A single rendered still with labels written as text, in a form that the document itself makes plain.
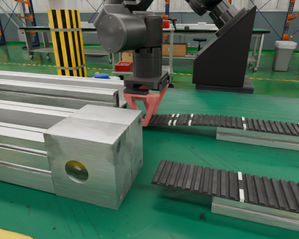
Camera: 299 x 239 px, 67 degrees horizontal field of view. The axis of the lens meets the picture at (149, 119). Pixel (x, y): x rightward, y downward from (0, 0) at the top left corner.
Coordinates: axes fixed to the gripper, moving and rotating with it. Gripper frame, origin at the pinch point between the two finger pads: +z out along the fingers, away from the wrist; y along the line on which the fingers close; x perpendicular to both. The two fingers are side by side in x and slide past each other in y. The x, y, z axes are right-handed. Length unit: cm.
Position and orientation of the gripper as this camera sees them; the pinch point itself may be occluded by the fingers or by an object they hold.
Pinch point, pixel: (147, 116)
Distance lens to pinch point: 48.8
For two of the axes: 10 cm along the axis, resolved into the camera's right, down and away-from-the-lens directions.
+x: 9.6, 1.1, -2.6
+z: 0.0, 9.1, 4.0
